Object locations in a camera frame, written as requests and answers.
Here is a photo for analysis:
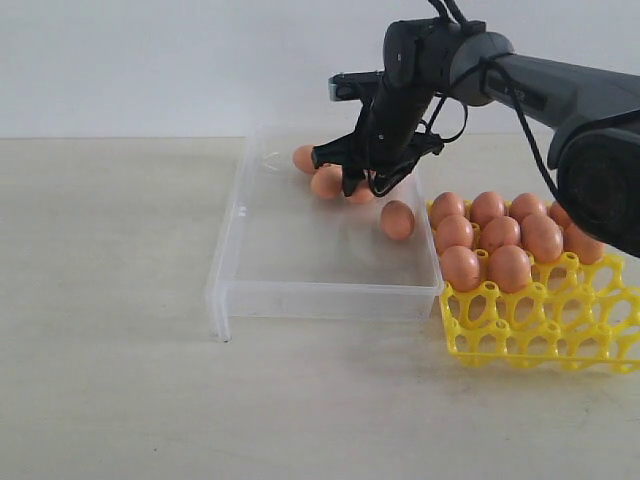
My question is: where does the yellow plastic egg tray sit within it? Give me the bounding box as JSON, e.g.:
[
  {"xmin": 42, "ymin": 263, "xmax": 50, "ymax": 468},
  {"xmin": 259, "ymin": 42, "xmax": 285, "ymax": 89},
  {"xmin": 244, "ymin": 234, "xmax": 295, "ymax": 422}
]
[{"xmin": 439, "ymin": 252, "xmax": 639, "ymax": 374}]

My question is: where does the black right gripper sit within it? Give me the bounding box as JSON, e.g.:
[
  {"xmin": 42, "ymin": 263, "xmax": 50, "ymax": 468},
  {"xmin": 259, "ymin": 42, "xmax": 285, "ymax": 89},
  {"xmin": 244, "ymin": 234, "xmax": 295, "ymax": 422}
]
[{"xmin": 311, "ymin": 76, "xmax": 444, "ymax": 197}]

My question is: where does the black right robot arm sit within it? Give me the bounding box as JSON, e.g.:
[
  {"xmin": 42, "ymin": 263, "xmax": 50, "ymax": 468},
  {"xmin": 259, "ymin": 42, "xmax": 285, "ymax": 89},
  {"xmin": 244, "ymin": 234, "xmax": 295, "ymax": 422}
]
[{"xmin": 311, "ymin": 16, "xmax": 639, "ymax": 256}]

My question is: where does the clear plastic storage box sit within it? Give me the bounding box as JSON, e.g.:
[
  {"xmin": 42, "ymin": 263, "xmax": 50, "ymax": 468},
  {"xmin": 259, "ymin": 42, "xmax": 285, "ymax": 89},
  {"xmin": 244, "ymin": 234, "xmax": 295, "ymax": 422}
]
[{"xmin": 205, "ymin": 126, "xmax": 444, "ymax": 342}]

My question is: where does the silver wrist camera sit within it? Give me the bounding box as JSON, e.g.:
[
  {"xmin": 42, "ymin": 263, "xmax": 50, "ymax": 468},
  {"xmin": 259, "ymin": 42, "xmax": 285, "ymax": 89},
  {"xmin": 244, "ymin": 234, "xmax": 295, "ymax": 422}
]
[{"xmin": 328, "ymin": 71, "xmax": 383, "ymax": 103}]

